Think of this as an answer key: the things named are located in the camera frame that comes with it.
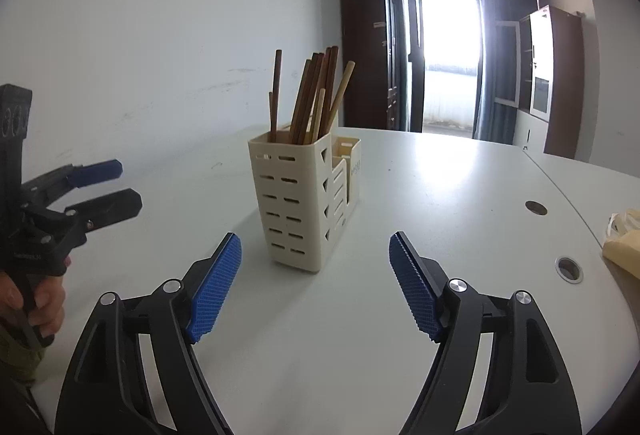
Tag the dark brown wooden chopstick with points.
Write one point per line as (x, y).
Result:
(330, 76)
(276, 85)
(298, 108)
(324, 69)
(309, 99)

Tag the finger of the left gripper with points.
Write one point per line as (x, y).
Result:
(85, 175)
(93, 214)

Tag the dark blue curtain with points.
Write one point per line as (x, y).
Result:
(496, 106)

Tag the dark brown wardrobe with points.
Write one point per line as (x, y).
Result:
(371, 100)

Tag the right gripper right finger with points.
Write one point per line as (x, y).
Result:
(527, 389)

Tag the table cable grommet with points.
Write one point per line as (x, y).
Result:
(536, 207)
(569, 270)

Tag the glass balcony door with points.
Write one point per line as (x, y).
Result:
(443, 59)

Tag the person left hand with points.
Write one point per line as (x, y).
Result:
(48, 314)

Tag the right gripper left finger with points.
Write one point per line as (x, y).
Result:
(105, 391)

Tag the cream plastic utensil holder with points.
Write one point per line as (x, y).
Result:
(306, 195)

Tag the white and brown cabinet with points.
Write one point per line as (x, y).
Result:
(550, 79)

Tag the beige paper bag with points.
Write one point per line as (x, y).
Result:
(622, 241)

